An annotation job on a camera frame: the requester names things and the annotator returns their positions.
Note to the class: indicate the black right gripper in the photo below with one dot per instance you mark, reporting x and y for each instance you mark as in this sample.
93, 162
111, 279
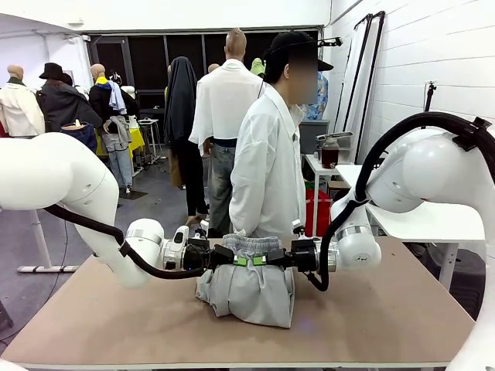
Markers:
304, 255

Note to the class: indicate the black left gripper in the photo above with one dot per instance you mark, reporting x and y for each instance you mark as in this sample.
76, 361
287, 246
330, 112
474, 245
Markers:
198, 255

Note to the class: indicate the grey training pants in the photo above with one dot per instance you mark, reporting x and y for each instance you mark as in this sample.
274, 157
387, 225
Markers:
251, 293

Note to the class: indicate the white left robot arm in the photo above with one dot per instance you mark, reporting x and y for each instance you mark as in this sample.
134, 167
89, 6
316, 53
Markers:
46, 170

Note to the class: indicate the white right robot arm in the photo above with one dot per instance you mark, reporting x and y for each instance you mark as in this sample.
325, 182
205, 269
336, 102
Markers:
437, 170

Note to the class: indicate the red bag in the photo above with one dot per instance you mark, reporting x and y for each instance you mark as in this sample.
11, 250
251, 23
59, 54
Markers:
319, 212

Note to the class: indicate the person in white shirt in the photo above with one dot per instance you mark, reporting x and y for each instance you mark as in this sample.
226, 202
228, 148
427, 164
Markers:
267, 162

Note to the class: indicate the small white side table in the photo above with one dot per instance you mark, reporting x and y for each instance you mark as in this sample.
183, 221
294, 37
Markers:
315, 164

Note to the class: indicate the glass jar with brown liquid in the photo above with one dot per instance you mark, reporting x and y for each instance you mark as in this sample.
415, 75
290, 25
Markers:
330, 154

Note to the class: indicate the grey bin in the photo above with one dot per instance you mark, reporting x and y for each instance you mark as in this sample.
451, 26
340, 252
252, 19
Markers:
315, 135

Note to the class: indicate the grey metal lever tool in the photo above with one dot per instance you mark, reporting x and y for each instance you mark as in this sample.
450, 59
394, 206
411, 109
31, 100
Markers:
334, 136

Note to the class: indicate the white metal stool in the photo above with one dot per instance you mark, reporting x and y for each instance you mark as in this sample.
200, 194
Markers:
151, 133

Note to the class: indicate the yellow cloth table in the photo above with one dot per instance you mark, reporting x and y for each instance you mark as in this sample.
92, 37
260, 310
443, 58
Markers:
137, 141

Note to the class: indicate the man in blue floral shirt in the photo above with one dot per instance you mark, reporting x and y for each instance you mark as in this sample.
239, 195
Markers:
323, 96

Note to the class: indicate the mannequin in dark blue jeans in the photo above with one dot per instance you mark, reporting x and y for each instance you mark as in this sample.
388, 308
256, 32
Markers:
83, 135

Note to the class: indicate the black plastic stool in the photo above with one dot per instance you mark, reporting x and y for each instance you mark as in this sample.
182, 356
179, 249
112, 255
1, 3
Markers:
464, 282

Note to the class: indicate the mannequin with yellow collar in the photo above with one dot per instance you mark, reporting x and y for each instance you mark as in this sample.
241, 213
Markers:
110, 104

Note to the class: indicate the black framed white panel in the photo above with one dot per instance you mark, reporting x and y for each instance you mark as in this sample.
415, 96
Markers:
354, 77
369, 89

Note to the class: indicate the black cap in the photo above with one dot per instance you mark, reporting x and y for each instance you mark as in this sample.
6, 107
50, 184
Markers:
290, 42

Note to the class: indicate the mannequin in black jacket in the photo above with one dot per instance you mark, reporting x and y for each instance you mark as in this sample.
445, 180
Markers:
65, 104

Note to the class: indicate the black tripod stand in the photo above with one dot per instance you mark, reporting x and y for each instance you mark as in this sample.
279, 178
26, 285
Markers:
428, 100

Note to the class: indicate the black bucket hat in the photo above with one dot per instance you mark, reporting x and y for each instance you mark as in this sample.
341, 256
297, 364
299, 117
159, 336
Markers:
52, 71

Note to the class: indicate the mannequin in cream jacket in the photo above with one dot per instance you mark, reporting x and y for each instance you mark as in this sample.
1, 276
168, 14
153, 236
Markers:
19, 108

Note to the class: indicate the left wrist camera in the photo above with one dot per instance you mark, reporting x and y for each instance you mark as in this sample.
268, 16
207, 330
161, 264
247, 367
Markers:
204, 225

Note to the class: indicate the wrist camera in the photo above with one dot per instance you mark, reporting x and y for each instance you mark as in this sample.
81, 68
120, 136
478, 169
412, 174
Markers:
297, 223
204, 225

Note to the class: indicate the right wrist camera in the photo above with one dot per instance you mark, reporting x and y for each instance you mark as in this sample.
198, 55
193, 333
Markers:
297, 223

